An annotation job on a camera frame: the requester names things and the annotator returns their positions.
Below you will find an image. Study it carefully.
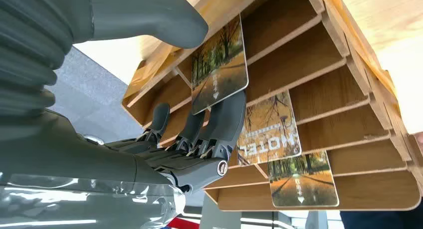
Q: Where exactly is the person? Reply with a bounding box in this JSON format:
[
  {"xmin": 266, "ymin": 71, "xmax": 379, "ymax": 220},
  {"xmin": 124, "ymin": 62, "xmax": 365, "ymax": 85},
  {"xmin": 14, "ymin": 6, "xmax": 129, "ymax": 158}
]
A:
[{"xmin": 339, "ymin": 199, "xmax": 423, "ymax": 229}]

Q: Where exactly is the autumn hotel print key card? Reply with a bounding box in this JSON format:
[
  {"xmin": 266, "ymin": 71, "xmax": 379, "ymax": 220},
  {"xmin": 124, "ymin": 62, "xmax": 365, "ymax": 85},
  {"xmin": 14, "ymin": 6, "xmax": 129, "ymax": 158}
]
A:
[{"xmin": 236, "ymin": 90, "xmax": 302, "ymax": 166}]

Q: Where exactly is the ribbed grey right arm sleeve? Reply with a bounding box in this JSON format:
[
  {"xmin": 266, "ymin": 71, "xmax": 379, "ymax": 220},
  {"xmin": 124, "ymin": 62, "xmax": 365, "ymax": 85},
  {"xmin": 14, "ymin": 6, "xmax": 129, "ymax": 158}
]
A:
[{"xmin": 0, "ymin": 0, "xmax": 95, "ymax": 122}]

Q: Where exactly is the grey pillar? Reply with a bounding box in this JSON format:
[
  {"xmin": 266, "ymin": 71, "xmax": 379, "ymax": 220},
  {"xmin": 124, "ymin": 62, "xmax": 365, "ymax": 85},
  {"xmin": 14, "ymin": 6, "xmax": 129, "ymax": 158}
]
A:
[{"xmin": 199, "ymin": 194, "xmax": 242, "ymax": 229}]

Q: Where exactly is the red object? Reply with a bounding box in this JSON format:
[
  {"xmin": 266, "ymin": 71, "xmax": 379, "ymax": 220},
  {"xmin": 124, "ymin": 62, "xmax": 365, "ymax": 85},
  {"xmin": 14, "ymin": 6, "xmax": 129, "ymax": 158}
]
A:
[{"xmin": 167, "ymin": 217, "xmax": 201, "ymax": 229}]

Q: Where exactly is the wooden slotted card rack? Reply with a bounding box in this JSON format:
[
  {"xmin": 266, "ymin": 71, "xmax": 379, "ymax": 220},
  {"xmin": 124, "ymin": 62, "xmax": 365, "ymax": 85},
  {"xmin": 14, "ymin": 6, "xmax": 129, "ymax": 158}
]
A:
[{"xmin": 121, "ymin": 0, "xmax": 423, "ymax": 212}]

